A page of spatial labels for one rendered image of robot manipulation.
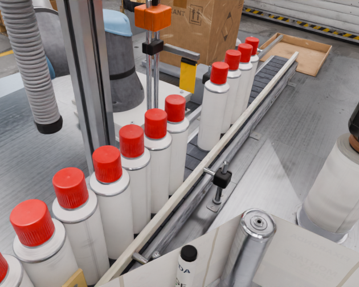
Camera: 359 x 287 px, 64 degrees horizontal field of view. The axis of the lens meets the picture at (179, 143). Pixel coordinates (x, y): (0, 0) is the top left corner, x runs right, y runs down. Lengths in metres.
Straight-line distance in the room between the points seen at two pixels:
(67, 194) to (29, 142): 0.51
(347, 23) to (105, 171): 4.59
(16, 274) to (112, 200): 0.12
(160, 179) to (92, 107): 0.17
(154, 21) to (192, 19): 0.57
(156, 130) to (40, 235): 0.20
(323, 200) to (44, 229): 0.40
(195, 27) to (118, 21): 0.38
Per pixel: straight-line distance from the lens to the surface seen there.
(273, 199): 0.61
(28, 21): 0.35
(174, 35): 1.08
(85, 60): 0.47
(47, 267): 0.35
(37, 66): 0.37
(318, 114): 1.03
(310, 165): 0.72
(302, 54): 1.47
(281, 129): 0.90
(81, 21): 0.45
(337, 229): 0.55
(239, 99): 0.73
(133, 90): 0.77
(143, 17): 0.48
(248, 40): 0.74
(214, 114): 0.61
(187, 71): 0.50
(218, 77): 0.58
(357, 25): 4.79
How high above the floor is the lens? 1.32
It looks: 39 degrees down
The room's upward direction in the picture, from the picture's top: 5 degrees clockwise
